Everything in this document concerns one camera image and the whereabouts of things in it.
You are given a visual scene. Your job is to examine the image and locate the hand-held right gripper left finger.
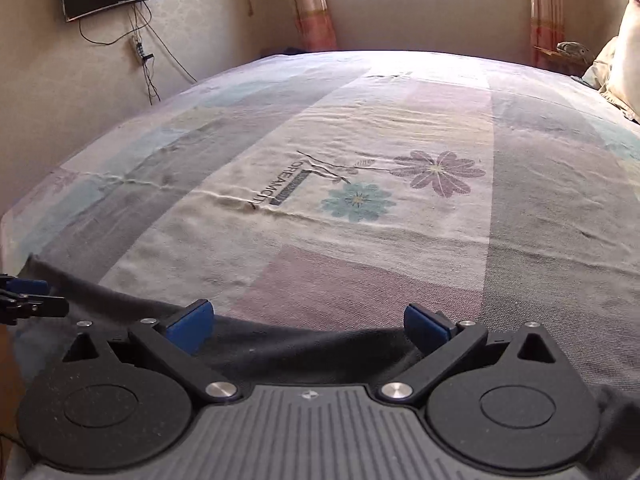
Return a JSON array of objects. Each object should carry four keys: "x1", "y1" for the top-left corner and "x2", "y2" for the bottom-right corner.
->
[{"x1": 60, "y1": 299, "x2": 243, "y2": 404}]

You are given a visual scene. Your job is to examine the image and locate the wall power strip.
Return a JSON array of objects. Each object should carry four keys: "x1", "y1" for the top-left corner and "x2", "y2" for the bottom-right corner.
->
[{"x1": 131, "y1": 35, "x2": 153, "y2": 63}]

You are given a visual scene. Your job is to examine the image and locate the dark grey pants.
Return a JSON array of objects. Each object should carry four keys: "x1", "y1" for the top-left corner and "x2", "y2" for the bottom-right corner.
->
[{"x1": 10, "y1": 254, "x2": 640, "y2": 480}]

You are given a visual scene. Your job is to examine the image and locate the beige printed pillow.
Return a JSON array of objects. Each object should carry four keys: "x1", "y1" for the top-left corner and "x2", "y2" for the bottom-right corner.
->
[{"x1": 607, "y1": 0, "x2": 640, "y2": 123}]

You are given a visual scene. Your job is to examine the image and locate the black wall cables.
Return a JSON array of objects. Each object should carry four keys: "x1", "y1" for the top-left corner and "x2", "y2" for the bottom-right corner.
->
[{"x1": 79, "y1": 2, "x2": 198, "y2": 106}]

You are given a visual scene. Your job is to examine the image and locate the pale floral pillow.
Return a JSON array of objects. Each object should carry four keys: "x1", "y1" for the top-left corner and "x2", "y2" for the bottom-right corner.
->
[{"x1": 582, "y1": 35, "x2": 623, "y2": 106}]

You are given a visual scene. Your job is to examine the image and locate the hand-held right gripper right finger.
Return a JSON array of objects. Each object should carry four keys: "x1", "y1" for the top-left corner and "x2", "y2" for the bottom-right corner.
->
[{"x1": 375, "y1": 302, "x2": 557, "y2": 406}]

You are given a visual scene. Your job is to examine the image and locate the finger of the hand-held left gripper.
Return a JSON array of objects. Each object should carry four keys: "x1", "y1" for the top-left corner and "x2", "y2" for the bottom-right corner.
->
[
  {"x1": 0, "y1": 274, "x2": 51, "y2": 297},
  {"x1": 0, "y1": 294, "x2": 70, "y2": 326}
]

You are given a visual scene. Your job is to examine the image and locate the floral patchwork bed sheet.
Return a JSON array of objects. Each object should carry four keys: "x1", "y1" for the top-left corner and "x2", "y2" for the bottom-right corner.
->
[{"x1": 0, "y1": 50, "x2": 640, "y2": 391}]

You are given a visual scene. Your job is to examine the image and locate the grey patterned bundle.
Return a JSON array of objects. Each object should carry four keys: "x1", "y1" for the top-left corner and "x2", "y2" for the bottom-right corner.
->
[{"x1": 556, "y1": 41, "x2": 592, "y2": 63}]

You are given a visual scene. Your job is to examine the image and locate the wooden bedside shelf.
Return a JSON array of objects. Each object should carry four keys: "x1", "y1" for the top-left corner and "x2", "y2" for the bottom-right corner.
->
[{"x1": 534, "y1": 45, "x2": 591, "y2": 76}]

